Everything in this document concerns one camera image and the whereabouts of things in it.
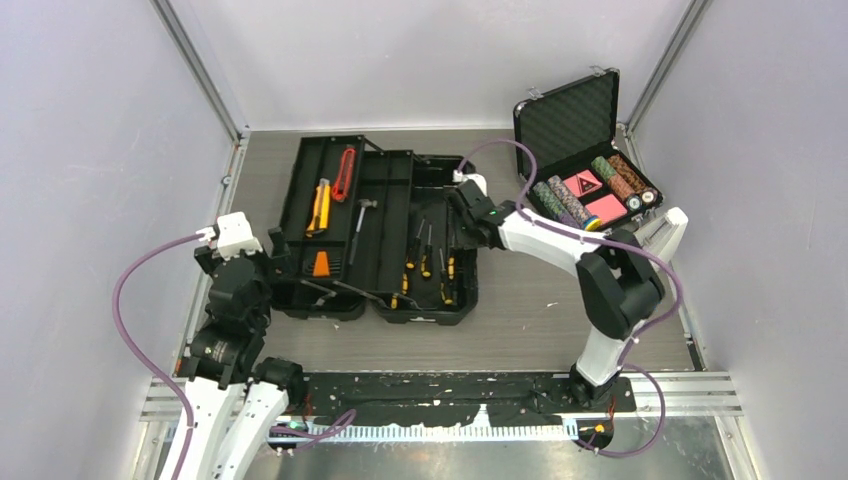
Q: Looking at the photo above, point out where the yellow utility knife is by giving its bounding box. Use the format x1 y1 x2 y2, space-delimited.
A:
305 178 332 238

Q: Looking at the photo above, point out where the black plastic toolbox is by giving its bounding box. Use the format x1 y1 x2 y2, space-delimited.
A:
271 135 479 326

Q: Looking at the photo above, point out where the small black screwdriver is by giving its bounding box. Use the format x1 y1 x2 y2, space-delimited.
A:
348 199 379 265

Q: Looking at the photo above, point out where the orange black brush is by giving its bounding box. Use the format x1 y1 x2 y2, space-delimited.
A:
305 250 344 278

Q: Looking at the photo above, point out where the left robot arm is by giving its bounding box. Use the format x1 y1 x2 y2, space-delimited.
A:
161 218 307 479

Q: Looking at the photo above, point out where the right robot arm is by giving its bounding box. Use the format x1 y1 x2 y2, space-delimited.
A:
448 172 665 411

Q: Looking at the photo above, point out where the black poker chip case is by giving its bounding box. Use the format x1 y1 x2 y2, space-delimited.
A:
512 68 664 231

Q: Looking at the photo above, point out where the white stand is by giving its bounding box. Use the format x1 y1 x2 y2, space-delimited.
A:
634 207 689 263

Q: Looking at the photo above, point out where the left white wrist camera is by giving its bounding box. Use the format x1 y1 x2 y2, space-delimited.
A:
195 212 264 261

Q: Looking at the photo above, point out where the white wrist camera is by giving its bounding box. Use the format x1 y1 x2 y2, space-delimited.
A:
195 212 264 261
452 169 488 196

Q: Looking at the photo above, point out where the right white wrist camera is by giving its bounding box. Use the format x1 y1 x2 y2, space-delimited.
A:
452 169 488 196

